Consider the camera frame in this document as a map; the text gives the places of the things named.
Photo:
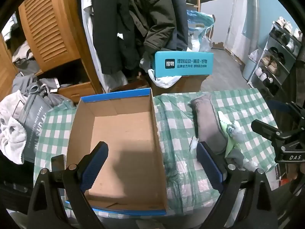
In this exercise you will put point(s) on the white towel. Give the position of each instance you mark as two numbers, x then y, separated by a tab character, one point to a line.
9	136

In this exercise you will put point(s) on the green checkered tablecloth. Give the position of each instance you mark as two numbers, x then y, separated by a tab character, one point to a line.
181	148

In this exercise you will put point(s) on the person's right hand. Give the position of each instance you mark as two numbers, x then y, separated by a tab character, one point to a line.
295	171

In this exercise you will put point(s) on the grey pants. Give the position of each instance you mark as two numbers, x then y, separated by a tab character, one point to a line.
209	124

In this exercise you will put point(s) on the grey printed tote bag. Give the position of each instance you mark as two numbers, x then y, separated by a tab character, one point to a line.
33	124

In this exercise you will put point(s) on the white hanging shirt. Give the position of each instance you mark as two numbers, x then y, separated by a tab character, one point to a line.
88	23

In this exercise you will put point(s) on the black smartphone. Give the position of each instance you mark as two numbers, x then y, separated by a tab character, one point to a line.
58	162

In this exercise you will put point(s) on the teal shoe box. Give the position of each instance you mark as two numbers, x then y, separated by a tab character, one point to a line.
183	64

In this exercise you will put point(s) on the navy hanging coat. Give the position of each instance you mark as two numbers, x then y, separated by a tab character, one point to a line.
177	28

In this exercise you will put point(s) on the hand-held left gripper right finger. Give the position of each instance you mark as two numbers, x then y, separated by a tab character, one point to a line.
209	169

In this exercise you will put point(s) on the grey shoe rack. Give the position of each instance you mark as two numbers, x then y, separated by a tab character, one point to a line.
281	52

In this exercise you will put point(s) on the white plastic bag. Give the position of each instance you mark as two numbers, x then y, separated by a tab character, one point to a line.
164	81

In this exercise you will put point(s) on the light blue trash bin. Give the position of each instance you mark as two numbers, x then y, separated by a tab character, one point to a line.
250	70

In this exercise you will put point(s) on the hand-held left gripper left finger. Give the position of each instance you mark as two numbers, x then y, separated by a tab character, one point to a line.
95	164

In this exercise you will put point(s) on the light green plastic bag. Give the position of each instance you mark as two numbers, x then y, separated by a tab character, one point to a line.
225	126

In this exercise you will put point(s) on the small white tissue piece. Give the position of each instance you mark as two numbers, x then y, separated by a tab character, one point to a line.
194	144

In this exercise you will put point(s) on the small white bin bag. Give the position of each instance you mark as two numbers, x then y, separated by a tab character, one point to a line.
253	54

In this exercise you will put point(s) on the group of assorted shoes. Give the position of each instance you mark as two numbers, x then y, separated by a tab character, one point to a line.
271	64

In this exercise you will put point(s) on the grey white folded clothes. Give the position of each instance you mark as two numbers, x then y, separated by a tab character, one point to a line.
23	54

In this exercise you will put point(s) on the wooden louvered wardrobe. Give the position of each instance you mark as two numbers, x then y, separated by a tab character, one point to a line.
47	28

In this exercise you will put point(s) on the blue white plastic sack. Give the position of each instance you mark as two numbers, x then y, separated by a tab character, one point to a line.
197	28

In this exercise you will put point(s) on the grey clothes pile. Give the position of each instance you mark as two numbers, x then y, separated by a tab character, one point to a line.
54	99

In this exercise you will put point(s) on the black hanging jacket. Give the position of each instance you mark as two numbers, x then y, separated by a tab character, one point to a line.
112	28

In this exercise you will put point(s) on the olive green hanging jacket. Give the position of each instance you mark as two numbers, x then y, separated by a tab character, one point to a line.
154	16

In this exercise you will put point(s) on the brown cardboard box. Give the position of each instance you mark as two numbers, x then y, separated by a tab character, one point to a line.
185	83

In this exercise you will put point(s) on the white door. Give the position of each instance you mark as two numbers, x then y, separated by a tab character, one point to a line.
240	16

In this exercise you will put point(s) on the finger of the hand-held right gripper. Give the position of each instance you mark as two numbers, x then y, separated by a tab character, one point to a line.
264	127
277	106

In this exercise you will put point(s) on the blue-rimmed cardboard box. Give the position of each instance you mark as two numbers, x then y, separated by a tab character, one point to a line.
124	136

